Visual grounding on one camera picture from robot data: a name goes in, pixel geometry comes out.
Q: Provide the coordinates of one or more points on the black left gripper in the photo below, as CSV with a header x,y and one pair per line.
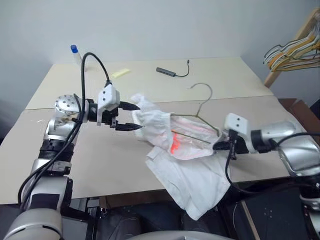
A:
x,y
110,117

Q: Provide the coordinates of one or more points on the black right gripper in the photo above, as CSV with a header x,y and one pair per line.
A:
x,y
241,147

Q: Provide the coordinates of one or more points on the white garment with red print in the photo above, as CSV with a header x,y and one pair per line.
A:
x,y
195,180

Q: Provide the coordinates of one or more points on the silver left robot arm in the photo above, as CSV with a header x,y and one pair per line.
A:
x,y
62,105

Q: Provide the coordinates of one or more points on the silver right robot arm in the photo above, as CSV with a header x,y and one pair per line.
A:
x,y
280,132

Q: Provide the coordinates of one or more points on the yellow sticky note pad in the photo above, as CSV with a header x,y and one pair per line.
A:
x,y
121,73

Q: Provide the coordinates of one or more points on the white bottle with blue cap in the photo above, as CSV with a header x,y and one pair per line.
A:
x,y
75,56

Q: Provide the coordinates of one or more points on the light wooden slat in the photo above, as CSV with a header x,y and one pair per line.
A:
x,y
250,220

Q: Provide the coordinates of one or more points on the light wooden rack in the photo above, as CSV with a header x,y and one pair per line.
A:
x,y
272,77

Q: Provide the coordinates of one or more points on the silver robot torso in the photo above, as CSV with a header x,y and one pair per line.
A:
x,y
182,235

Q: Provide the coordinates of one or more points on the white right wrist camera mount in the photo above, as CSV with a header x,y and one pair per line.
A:
x,y
236,122

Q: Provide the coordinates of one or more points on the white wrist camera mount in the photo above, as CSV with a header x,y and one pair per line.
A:
x,y
236,122
107,96

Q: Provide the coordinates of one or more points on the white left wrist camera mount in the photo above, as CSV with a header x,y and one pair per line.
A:
x,y
107,96

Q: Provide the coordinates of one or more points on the black metal table frame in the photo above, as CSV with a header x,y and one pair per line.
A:
x,y
93,207

